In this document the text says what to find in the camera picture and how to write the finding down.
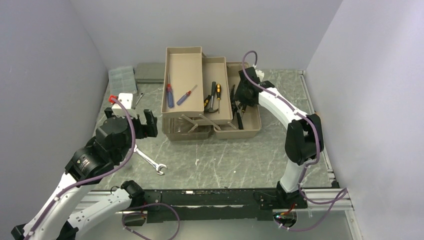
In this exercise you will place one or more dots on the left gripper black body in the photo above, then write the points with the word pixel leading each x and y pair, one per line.
pixel 142 130

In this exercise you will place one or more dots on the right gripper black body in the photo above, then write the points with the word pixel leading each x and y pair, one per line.
pixel 241 95

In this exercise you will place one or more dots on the black handled pliers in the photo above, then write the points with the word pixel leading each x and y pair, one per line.
pixel 232 99

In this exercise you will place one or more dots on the small black yellow screwdriver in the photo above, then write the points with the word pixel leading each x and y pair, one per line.
pixel 206 101

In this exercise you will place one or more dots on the short claw hammer black grip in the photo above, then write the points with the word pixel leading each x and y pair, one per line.
pixel 210 107

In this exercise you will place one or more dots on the blue handled screwdriver red collar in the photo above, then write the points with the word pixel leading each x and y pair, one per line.
pixel 169 92

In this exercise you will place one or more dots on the small blue precision screwdriver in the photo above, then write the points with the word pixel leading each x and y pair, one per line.
pixel 186 95

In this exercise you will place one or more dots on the beige plastic toolbox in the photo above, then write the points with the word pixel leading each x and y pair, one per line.
pixel 189 66

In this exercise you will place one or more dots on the large black yellow screwdriver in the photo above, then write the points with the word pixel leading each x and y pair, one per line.
pixel 218 95
pixel 243 108

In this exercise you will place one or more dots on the long claw hammer black grip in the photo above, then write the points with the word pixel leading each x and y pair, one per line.
pixel 239 120

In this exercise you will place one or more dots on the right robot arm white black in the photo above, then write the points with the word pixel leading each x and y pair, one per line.
pixel 304 136

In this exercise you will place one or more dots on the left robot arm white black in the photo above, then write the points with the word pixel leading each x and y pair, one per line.
pixel 111 146

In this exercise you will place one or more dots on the small silver wrench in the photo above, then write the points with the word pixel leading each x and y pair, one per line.
pixel 139 99

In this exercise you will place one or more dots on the large silver open wrench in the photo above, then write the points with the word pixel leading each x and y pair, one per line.
pixel 157 166

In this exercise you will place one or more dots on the clear plastic parts box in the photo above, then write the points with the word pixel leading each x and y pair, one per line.
pixel 122 80

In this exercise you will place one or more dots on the grey flat case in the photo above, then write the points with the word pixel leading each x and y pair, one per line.
pixel 150 73

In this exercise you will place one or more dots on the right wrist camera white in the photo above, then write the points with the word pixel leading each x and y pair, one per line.
pixel 260 74

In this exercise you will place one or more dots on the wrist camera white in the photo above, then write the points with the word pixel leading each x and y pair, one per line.
pixel 127 100
pixel 260 74

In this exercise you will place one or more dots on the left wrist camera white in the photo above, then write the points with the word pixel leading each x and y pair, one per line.
pixel 127 100

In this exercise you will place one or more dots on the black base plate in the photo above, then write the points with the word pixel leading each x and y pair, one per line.
pixel 216 204

